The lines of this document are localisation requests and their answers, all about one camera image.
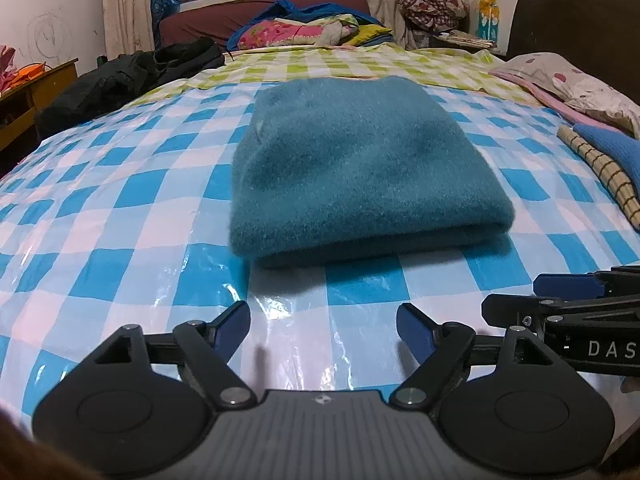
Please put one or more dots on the black jacket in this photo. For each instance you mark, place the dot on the black jacket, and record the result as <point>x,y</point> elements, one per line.
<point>115,80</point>

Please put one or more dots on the green checked bed sheet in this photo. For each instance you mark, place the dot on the green checked bed sheet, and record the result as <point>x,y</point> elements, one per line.
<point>350,62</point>

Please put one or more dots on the pink blanket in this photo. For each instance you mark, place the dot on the pink blanket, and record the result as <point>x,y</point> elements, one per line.
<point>535,87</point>

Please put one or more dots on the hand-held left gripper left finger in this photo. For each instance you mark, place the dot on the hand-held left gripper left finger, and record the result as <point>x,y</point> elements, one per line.
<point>230,327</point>

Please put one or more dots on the yellow cloth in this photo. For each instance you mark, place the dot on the yellow cloth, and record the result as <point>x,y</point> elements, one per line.
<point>372,32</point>

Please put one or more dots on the blue plastic bag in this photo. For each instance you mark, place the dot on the blue plastic bag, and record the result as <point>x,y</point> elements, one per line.
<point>162,5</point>

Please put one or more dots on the pink floral cloth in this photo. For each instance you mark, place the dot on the pink floral cloth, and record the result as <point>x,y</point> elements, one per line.
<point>6,67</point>

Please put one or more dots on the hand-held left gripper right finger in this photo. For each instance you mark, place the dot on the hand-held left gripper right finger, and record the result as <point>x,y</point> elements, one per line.
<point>415,330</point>

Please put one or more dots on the maroon sofa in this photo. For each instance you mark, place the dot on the maroon sofa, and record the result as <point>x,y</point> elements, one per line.
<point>200,22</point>

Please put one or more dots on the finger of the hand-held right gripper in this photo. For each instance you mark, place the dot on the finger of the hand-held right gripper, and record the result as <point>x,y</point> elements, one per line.
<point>565,285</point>
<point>510,310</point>

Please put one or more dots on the dark wooden headboard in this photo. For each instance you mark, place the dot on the dark wooden headboard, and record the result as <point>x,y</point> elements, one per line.
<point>570,20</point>

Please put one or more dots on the pile of colourful bedding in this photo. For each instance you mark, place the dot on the pile of colourful bedding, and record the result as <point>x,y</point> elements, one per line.
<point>310,10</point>

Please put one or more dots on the orange bag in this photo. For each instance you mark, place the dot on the orange bag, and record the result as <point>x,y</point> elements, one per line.
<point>30,71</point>

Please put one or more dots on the pink floral quilt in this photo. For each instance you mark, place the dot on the pink floral quilt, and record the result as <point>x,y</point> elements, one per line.
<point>280,32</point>

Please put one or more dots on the blue knit garment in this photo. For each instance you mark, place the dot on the blue knit garment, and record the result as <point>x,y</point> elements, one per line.
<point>615,147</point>

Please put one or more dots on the floral fabric bundle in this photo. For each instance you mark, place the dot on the floral fabric bundle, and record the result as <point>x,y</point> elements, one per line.
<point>430,0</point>

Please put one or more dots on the cluttered bedside table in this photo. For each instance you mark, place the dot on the cluttered bedside table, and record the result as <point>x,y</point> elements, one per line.
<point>465,37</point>

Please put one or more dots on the teal knit sweater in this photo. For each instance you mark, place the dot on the teal knit sweater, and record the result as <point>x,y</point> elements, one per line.
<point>360,170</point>

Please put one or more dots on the wooden desk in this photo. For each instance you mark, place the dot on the wooden desk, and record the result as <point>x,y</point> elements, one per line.
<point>25,105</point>

